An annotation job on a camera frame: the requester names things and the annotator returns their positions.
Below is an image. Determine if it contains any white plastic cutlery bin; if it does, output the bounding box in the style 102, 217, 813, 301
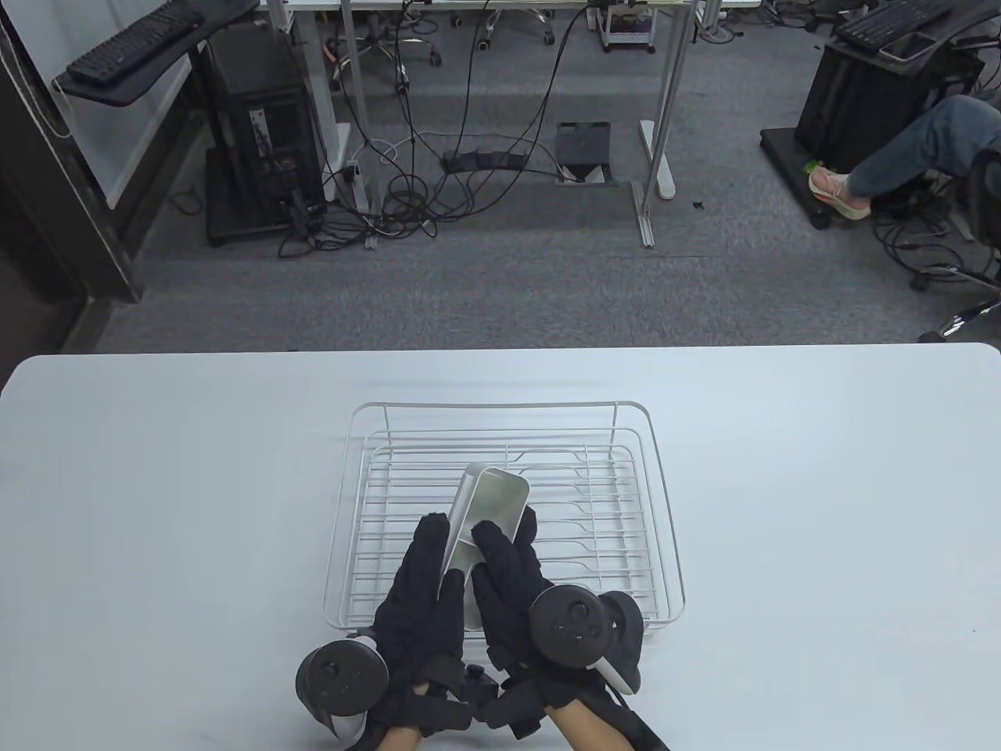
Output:
442, 462, 533, 631

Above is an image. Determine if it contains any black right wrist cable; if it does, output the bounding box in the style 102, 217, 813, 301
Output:
606, 688, 669, 751

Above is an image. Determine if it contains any white rolling cart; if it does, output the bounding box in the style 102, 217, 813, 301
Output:
596, 0, 658, 54

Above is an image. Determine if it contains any white wire dish rack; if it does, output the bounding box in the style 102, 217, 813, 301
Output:
321, 401, 687, 644

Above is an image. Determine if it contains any silver office chair base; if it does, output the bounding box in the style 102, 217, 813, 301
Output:
452, 8, 556, 54
328, 16, 443, 91

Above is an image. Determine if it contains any open floor socket box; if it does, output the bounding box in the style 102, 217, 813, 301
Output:
555, 121, 615, 186

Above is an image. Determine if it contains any black computer keyboard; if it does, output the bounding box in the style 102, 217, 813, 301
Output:
833, 0, 959, 49
66, 2, 206, 84

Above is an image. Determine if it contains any black hand controller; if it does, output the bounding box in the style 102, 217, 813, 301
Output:
295, 635, 390, 740
529, 585, 646, 697

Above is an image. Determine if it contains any black office chair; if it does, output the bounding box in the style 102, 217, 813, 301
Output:
907, 149, 1001, 345

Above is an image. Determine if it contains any white metal desk frame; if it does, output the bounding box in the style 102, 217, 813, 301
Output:
262, 0, 763, 250

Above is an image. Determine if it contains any silver edged tablet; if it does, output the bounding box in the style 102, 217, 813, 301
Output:
877, 31, 939, 63

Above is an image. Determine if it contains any black left hand controller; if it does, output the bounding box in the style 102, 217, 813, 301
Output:
295, 635, 390, 740

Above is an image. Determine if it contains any person's left hand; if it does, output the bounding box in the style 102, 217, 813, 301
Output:
368, 512, 497, 736

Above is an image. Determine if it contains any dark partition frame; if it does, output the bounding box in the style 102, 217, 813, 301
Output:
0, 16, 145, 304

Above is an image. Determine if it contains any person's right hand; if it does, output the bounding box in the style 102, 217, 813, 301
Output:
469, 505, 599, 736

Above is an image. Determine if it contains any black computer tower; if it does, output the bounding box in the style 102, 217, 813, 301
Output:
202, 31, 326, 228

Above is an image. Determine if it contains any white board panel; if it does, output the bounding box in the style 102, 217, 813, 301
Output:
0, 0, 196, 210

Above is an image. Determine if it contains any person's right forearm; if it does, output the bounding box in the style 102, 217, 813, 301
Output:
544, 700, 666, 751

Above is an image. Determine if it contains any black equipment cart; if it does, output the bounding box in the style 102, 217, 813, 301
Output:
759, 0, 1001, 229

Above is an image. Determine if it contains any black power strip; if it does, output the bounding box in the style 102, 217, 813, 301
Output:
440, 150, 529, 173

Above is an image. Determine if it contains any black keyboard tray stand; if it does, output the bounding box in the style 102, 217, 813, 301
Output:
53, 0, 329, 248

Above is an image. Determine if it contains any tangle of black cables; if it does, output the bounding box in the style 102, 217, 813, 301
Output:
278, 0, 595, 259

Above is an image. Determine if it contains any black right hand controller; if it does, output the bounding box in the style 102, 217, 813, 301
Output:
529, 585, 646, 697

